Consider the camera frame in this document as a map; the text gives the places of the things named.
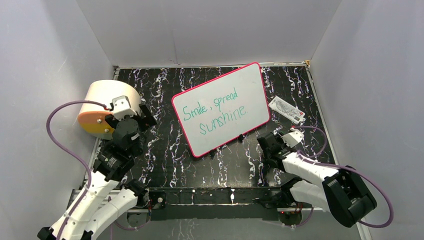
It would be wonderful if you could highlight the pink framed whiteboard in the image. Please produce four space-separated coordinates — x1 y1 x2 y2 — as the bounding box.
171 62 271 158

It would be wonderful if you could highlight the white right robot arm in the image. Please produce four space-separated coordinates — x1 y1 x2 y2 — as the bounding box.
257 129 378 227

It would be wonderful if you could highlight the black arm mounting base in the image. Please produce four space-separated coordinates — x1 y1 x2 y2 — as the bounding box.
126 187 303 226

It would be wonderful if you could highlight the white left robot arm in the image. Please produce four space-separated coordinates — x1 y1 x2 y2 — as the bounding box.
37 102 157 240

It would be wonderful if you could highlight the black whiteboard clip right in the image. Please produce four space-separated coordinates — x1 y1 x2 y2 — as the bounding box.
237 134 245 143

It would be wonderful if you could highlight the black whiteboard clip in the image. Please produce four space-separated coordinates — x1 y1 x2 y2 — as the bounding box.
237 134 245 143
209 150 216 159

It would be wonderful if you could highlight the black whiteboard clip left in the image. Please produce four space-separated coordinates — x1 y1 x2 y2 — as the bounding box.
209 150 216 159

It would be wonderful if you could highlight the beige cylindrical drum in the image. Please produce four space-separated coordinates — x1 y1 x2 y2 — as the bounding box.
77 79 142 140

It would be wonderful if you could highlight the white printed plastic package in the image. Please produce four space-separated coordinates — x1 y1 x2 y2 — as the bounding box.
268 96 306 124

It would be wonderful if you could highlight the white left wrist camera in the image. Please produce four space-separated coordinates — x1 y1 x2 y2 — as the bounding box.
111 95 137 121

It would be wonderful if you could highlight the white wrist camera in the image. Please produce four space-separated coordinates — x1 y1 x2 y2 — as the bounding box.
111 95 137 121
281 128 304 148

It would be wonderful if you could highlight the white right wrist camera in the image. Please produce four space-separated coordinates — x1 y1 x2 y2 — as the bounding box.
281 128 304 148

